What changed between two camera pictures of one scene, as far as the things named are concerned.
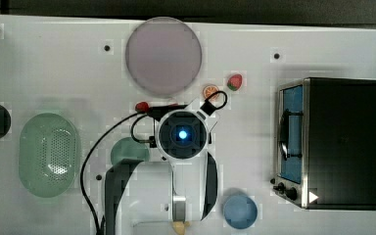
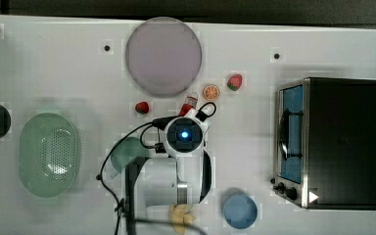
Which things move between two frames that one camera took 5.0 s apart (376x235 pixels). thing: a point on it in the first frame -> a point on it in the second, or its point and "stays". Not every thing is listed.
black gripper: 159,112 -> 163,122
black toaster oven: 327,144 stays
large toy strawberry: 234,81 stays
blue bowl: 240,212 stays
